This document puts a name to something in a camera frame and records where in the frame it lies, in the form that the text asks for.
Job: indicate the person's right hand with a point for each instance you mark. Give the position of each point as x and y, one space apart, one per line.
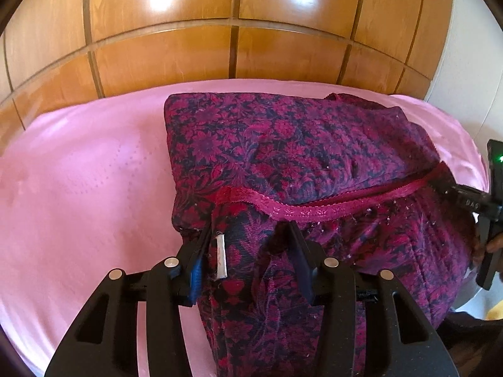
496 244

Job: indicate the red floral knit garment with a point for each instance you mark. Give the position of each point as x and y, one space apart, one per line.
298 153

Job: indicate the pink bed sheet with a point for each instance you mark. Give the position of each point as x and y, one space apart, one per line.
86 172

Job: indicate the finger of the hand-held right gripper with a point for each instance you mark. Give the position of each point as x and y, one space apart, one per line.
469 201

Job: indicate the wooden panelled wardrobe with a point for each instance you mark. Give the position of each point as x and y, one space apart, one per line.
196 39

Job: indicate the dark cloth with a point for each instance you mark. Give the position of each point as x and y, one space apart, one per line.
471 345

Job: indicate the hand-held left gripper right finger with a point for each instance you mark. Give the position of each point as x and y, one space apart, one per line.
302 267

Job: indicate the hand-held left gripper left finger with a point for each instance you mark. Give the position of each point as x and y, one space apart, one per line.
196 279

